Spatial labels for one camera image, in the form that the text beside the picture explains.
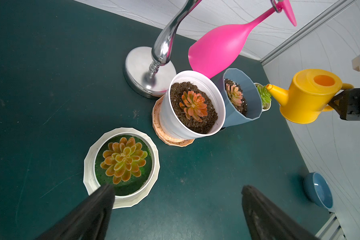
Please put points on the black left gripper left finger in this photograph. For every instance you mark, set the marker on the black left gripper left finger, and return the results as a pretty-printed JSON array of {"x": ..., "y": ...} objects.
[{"x": 88, "y": 221}]

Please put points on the white faceted saucer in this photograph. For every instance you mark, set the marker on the white faceted saucer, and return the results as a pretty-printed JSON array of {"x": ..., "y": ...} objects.
[{"x": 91, "y": 183}]

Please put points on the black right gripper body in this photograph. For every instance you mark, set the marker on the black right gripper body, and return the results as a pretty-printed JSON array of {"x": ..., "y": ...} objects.
[{"x": 347, "y": 104}]

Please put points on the blue ceramic bowl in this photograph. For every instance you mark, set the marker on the blue ceramic bowl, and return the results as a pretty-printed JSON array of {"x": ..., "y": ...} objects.
[{"x": 318, "y": 190}]

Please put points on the grey-blue pot pink succulent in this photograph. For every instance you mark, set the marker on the grey-blue pot pink succulent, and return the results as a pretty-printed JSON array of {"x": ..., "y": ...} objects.
[{"x": 242, "y": 100}]

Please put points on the white pot yellow-orange succulent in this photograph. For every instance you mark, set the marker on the white pot yellow-orange succulent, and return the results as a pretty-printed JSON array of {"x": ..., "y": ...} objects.
[{"x": 125, "y": 162}]

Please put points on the small white pot green succulent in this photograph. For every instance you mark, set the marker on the small white pot green succulent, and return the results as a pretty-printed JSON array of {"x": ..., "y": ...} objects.
[{"x": 266, "y": 97}]

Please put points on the chrome glass holder stand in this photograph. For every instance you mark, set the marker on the chrome glass holder stand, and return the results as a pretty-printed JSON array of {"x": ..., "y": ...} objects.
[{"x": 149, "y": 70}]

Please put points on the white ribbed pot red succulent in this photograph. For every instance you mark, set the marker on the white ribbed pot red succulent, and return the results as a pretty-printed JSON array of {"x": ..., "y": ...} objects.
[{"x": 192, "y": 107}]

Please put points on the terracotta speckled saucer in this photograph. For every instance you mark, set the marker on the terracotta speckled saucer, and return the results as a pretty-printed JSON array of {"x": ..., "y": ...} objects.
[{"x": 161, "y": 133}]

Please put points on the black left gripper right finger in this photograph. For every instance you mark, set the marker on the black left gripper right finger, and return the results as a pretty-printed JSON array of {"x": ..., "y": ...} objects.
[{"x": 266, "y": 221}]

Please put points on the yellow watering can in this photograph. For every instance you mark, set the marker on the yellow watering can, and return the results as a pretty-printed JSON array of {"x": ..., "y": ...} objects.
[{"x": 308, "y": 95}]

